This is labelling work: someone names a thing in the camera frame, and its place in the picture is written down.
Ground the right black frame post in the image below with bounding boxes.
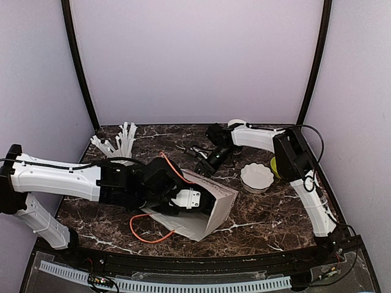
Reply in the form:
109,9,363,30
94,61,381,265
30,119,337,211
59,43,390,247
296,0,332,125

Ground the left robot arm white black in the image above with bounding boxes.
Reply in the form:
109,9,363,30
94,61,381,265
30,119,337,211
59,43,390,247
1,144,199,266

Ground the white scalloped dish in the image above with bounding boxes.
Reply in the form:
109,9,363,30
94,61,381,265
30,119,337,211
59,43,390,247
240,163,274,194

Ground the left black frame post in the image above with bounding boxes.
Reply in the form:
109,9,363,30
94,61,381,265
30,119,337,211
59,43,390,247
61,0,100,131

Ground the bundle of wrapped white straws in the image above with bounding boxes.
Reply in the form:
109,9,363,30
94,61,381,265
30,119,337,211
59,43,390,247
90,121,137,158

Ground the black frame post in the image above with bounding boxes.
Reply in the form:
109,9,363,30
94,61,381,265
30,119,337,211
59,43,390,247
296,0,332,125
61,0,100,131

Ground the green bowl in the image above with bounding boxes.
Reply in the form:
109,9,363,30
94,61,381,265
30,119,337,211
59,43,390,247
270,157,280,179

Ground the white paper gift bag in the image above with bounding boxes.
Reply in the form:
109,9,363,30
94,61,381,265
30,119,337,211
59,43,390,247
129,152,238,244

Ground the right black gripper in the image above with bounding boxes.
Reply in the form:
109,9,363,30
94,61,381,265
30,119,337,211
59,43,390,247
191,145,236,184

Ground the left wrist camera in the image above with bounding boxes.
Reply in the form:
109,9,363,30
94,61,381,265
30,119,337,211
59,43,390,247
169,189,201,209

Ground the stack of paper coffee cups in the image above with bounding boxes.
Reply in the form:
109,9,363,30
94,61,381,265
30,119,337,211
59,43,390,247
227,119,247,127

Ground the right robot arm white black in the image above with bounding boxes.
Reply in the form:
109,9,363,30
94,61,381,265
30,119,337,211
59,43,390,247
195,119,337,237

